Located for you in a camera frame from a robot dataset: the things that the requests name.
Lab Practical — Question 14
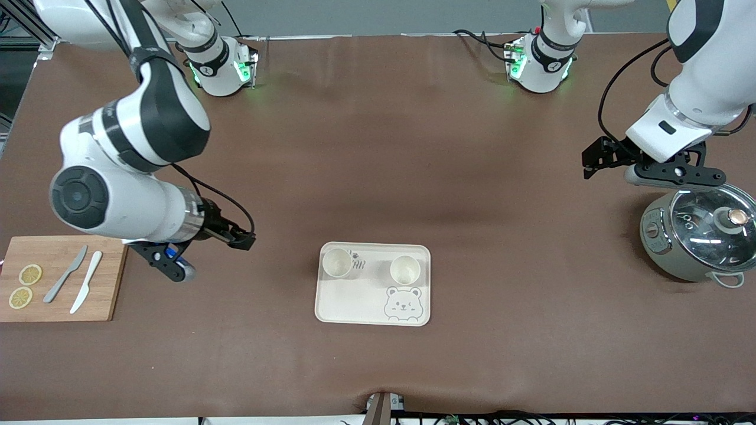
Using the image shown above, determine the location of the white IKEA cup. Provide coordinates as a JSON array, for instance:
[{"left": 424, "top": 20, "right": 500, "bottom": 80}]
[
  {"left": 390, "top": 255, "right": 421, "bottom": 285},
  {"left": 322, "top": 248, "right": 354, "bottom": 279}
]

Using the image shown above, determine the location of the cream tray with bear print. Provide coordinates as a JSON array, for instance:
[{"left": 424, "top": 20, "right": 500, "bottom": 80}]
[{"left": 314, "top": 241, "right": 432, "bottom": 327}]

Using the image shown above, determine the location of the green cooking pot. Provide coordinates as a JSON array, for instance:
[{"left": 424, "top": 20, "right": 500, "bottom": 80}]
[{"left": 640, "top": 180, "right": 756, "bottom": 289}]

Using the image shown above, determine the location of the glass pot lid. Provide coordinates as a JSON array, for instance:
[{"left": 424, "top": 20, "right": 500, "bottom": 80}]
[{"left": 670, "top": 183, "right": 756, "bottom": 273}]

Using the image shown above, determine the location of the wooden cutting board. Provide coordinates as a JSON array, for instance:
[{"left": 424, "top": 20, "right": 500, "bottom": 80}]
[{"left": 0, "top": 235, "right": 128, "bottom": 323}]

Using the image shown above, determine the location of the white plastic knife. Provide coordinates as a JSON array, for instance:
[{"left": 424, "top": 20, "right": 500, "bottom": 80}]
[{"left": 70, "top": 251, "right": 103, "bottom": 314}]

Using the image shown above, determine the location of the grey plastic knife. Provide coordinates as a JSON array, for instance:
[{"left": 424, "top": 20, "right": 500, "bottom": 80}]
[{"left": 43, "top": 245, "right": 88, "bottom": 303}]

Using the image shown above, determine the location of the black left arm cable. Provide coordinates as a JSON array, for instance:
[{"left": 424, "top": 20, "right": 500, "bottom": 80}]
[{"left": 598, "top": 38, "right": 754, "bottom": 145}]

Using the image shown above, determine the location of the black base cable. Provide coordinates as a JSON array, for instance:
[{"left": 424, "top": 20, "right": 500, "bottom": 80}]
[
  {"left": 454, "top": 28, "right": 514, "bottom": 63},
  {"left": 221, "top": 0, "right": 260, "bottom": 42}
]

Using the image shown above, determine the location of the metal bracket at table edge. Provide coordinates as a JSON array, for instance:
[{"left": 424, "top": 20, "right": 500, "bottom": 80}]
[{"left": 363, "top": 391, "right": 405, "bottom": 425}]

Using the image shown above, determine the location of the aluminium frame profile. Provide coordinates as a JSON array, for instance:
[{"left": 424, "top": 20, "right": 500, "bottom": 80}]
[{"left": 0, "top": 0, "right": 60, "bottom": 51}]

